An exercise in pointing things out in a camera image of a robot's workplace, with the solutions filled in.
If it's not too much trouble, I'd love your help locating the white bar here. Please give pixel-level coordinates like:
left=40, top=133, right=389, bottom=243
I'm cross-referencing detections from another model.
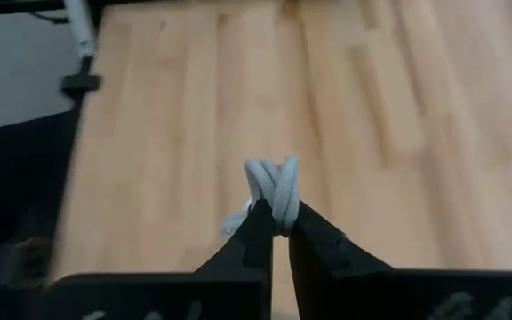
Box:
left=61, top=0, right=98, bottom=59

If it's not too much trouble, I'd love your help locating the black table clamp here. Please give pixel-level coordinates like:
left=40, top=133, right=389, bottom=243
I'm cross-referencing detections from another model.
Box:
left=60, top=55, right=104, bottom=98

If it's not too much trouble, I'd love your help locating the white cable with red tie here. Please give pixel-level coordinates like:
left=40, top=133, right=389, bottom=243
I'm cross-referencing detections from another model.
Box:
left=220, top=156, right=302, bottom=238

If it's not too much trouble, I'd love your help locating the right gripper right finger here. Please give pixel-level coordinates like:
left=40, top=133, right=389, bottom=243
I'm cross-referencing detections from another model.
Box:
left=287, top=200, right=512, bottom=320

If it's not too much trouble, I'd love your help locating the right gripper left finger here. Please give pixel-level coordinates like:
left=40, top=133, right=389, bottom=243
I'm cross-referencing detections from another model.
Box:
left=41, top=198, right=276, bottom=320

